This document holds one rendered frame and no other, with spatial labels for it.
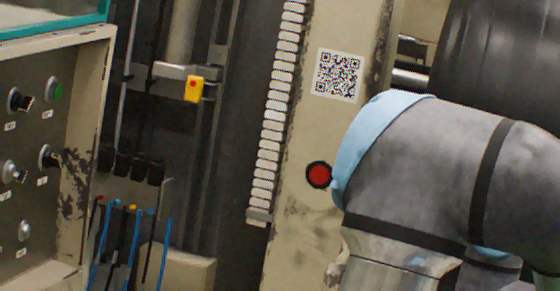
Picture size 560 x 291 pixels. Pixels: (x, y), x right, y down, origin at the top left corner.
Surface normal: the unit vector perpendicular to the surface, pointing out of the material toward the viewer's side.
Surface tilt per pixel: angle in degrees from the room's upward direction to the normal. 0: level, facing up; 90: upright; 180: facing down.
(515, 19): 46
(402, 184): 73
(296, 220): 90
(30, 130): 90
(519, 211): 97
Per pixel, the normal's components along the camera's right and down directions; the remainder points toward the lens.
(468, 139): -0.21, -0.57
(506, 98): -0.22, -0.16
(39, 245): 0.94, 0.22
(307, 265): -0.28, 0.14
